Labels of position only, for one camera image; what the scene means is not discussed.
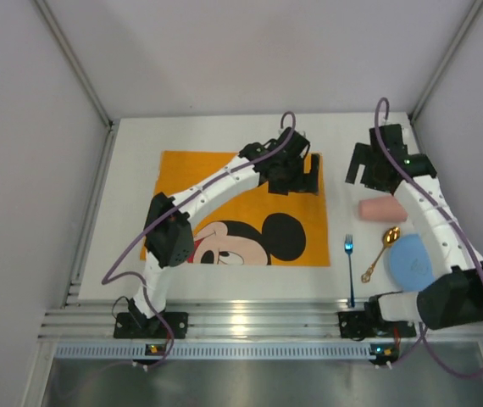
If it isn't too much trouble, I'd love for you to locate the pink plastic cup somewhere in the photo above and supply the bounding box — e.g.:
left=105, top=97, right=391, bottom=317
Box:
left=358, top=196, right=408, bottom=222

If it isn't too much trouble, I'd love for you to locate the orange Mickey Mouse placemat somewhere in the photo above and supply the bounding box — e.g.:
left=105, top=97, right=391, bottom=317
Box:
left=154, top=150, right=330, bottom=267

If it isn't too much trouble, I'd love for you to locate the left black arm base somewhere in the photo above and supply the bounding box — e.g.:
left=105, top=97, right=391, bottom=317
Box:
left=114, top=310, right=189, bottom=339

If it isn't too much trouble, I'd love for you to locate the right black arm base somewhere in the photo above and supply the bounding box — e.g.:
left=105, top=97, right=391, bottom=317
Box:
left=337, top=310, right=417, bottom=342

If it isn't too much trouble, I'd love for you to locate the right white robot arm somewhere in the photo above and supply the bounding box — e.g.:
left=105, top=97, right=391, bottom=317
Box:
left=346, top=124, right=483, bottom=330

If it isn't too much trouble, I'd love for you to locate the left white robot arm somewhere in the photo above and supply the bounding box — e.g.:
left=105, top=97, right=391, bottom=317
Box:
left=129, top=127, right=320, bottom=325

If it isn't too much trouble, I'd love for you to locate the gold ornate spoon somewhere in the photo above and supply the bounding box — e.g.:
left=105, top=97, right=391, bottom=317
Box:
left=361, top=226, right=402, bottom=283

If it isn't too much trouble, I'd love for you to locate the blue metal fork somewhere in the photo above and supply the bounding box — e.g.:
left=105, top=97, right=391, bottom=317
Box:
left=344, top=234, right=355, bottom=309

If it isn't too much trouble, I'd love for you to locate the light blue plate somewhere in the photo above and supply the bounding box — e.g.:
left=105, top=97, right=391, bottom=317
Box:
left=385, top=234, right=436, bottom=292

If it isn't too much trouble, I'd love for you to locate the perforated cable duct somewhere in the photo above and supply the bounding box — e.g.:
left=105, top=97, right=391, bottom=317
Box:
left=54, top=342, right=397, bottom=360

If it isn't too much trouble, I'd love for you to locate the aluminium mounting rail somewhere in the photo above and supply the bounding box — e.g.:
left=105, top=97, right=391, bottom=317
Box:
left=37, top=272, right=483, bottom=343

